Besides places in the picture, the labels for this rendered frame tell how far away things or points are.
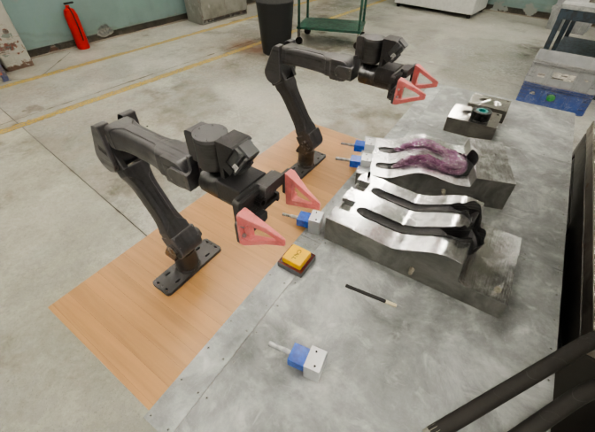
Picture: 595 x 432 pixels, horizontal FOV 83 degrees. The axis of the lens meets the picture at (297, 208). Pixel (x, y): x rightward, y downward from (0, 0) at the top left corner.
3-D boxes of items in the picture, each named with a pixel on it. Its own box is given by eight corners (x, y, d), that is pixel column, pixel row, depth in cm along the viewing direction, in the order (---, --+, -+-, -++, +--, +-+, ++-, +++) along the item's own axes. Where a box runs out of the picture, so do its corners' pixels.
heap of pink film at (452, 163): (390, 171, 119) (395, 152, 114) (393, 145, 132) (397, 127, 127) (467, 183, 114) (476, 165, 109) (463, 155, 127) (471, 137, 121)
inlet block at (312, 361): (265, 358, 77) (263, 348, 73) (274, 339, 80) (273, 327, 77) (318, 383, 73) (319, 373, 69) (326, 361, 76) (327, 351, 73)
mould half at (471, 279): (323, 238, 104) (326, 205, 95) (359, 192, 120) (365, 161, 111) (498, 318, 84) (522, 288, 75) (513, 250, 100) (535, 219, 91)
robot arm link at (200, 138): (243, 125, 55) (192, 105, 60) (204, 149, 50) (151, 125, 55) (249, 181, 63) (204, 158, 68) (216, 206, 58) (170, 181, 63)
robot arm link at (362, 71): (388, 59, 93) (366, 54, 96) (379, 65, 90) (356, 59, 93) (383, 83, 98) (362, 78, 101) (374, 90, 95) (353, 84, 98)
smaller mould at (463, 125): (443, 130, 152) (447, 116, 147) (451, 117, 161) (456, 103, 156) (490, 142, 144) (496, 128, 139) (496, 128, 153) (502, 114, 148)
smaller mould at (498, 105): (464, 114, 163) (467, 102, 159) (469, 104, 171) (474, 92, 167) (501, 123, 156) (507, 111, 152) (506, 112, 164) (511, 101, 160)
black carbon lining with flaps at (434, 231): (352, 218, 101) (356, 194, 94) (374, 189, 110) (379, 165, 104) (475, 269, 87) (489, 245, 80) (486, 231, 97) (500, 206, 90)
